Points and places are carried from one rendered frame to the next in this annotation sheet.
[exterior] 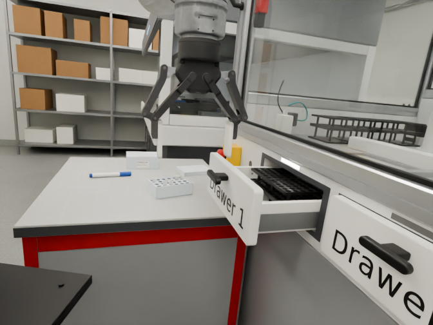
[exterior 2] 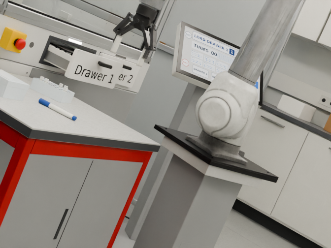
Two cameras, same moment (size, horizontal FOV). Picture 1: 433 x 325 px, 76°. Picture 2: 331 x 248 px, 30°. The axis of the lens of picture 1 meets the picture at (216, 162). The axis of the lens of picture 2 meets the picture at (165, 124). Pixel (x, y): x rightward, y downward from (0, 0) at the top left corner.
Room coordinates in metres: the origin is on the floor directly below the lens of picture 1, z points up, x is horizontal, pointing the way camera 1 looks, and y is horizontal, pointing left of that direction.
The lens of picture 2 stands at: (1.92, 1.94, 1.10)
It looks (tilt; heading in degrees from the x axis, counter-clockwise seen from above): 8 degrees down; 228
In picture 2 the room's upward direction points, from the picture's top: 23 degrees clockwise
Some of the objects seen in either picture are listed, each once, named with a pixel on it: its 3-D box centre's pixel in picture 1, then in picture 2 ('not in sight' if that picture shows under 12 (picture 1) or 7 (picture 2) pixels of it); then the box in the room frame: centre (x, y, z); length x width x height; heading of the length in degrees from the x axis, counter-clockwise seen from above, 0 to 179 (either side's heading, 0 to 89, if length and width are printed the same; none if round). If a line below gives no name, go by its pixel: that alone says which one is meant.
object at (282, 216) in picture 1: (308, 192); (57, 53); (0.65, -0.23, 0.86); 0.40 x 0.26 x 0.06; 108
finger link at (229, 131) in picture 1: (228, 139); (116, 44); (0.55, -0.02, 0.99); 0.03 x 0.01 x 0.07; 18
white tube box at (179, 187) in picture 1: (169, 186); (52, 90); (0.84, 0.14, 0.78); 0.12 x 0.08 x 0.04; 124
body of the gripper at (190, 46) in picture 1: (198, 66); (143, 18); (0.53, 0.05, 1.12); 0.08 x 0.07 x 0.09; 108
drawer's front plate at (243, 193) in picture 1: (229, 190); (95, 69); (0.59, -0.03, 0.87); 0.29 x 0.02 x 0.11; 18
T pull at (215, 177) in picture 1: (218, 177); (103, 64); (0.58, -0.01, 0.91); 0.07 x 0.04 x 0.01; 18
